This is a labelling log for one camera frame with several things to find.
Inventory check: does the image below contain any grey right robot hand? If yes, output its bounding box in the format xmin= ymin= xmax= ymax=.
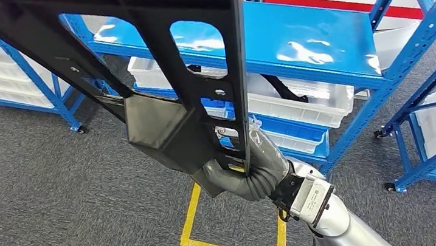
xmin=186 ymin=122 xmax=296 ymax=208

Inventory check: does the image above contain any long black plastic frame part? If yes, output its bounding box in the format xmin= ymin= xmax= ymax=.
xmin=0 ymin=0 xmax=266 ymax=220

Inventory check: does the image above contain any black curved plastic part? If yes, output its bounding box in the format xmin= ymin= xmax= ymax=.
xmin=261 ymin=69 xmax=309 ymax=108

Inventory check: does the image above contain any yellow floor tape square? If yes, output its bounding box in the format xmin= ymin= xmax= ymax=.
xmin=173 ymin=173 xmax=289 ymax=246

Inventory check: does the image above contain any red barrier belt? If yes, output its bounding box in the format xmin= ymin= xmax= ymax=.
xmin=243 ymin=0 xmax=436 ymax=48

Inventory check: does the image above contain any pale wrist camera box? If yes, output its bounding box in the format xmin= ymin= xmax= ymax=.
xmin=286 ymin=171 xmax=339 ymax=231

